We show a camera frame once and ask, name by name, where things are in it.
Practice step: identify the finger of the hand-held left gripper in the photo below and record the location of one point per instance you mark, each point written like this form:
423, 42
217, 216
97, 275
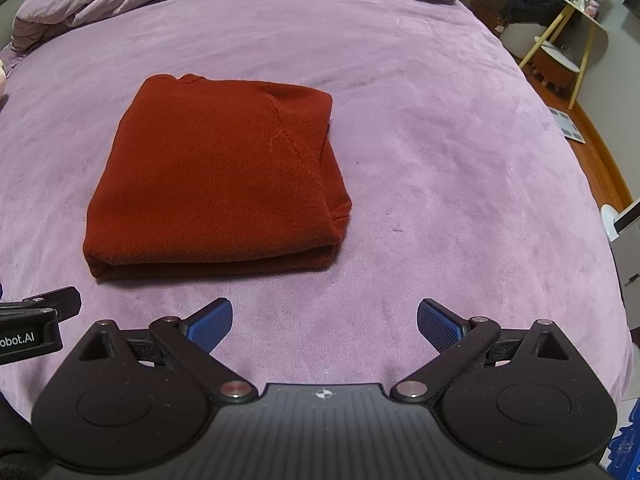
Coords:
62, 302

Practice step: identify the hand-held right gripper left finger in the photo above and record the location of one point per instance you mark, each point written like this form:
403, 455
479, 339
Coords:
210, 327

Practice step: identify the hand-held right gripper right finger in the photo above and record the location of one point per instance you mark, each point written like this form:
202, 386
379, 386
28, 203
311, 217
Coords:
440, 330

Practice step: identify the red knit sweater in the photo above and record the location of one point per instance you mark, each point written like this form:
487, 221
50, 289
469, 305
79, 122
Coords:
220, 175

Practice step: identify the person's left forearm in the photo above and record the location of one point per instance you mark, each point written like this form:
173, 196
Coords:
17, 440

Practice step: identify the dark clothes pile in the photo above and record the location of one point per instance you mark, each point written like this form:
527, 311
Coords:
532, 2

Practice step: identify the purple bed sheet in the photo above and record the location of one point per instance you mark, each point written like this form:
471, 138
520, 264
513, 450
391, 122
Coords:
440, 185

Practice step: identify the grey and white box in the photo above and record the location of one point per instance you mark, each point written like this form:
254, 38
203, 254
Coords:
627, 260

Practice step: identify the blue printed box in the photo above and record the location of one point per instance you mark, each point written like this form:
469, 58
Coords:
622, 452

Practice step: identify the pink soft object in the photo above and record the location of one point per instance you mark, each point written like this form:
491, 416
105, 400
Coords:
2, 82

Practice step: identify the grey floor scale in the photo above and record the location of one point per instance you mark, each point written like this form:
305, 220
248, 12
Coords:
565, 124

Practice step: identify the round white-topped stool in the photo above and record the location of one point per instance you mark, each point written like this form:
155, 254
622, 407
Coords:
555, 67

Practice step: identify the yellow side table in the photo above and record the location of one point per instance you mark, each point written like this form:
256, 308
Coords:
562, 30

